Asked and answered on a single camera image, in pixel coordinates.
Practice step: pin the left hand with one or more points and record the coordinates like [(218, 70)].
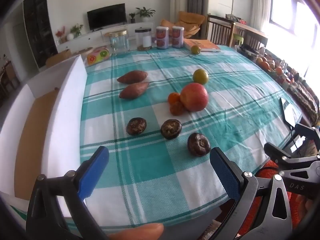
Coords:
[(146, 232)]

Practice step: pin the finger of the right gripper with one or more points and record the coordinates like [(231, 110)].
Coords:
[(280, 157)]

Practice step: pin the teal plaid tablecloth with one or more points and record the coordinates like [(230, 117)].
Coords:
[(144, 105)]

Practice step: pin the small tangerine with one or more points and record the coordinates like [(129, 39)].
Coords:
[(177, 108), (173, 98)]

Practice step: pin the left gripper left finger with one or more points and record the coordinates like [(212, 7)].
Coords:
[(45, 219)]

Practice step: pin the black lid glass jar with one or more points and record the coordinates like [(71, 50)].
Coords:
[(143, 39)]

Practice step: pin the dark wooden chair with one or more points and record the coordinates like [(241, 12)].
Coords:
[(220, 30)]

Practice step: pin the left red white can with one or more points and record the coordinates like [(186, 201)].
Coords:
[(162, 37)]

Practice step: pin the orange book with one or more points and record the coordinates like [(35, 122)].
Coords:
[(204, 45)]

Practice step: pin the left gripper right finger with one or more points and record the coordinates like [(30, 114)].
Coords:
[(273, 218)]

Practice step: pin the right red white can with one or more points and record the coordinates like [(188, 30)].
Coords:
[(177, 36)]

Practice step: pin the small potted plant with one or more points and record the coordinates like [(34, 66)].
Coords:
[(132, 17)]

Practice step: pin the right hand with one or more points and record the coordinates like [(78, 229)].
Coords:
[(299, 206)]

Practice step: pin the green plant white vase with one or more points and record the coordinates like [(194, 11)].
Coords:
[(75, 32)]

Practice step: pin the sweet potato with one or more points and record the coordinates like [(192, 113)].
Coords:
[(134, 90), (134, 76)]

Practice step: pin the white foam box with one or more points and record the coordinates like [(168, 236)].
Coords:
[(41, 132)]

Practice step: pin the yellow green pear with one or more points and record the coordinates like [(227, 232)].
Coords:
[(195, 50)]

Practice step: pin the large potted green plant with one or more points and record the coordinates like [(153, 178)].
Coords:
[(145, 14)]

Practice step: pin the red apple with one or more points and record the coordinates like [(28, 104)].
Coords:
[(194, 97)]

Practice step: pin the white tv cabinet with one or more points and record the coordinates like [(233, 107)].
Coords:
[(99, 38)]

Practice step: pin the red flower vase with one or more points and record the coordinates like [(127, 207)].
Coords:
[(61, 35)]

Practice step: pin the black display cabinet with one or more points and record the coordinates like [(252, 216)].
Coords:
[(38, 30)]

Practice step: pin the pile of oranges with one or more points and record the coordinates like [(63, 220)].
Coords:
[(268, 65)]

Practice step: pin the green orange fruit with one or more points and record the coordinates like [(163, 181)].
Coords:
[(200, 76)]

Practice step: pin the wooden side table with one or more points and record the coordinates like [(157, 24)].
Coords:
[(252, 37)]

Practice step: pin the gold lid glass jar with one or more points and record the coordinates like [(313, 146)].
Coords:
[(119, 41)]

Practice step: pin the red white can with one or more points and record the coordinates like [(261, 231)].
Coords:
[(177, 36), (162, 37)]

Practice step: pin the fruit print pouch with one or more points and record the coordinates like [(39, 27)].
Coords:
[(98, 55)]

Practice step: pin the black television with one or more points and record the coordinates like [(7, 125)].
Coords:
[(106, 16)]

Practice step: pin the dark water chestnut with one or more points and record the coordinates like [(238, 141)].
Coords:
[(136, 126), (198, 145), (171, 129)]

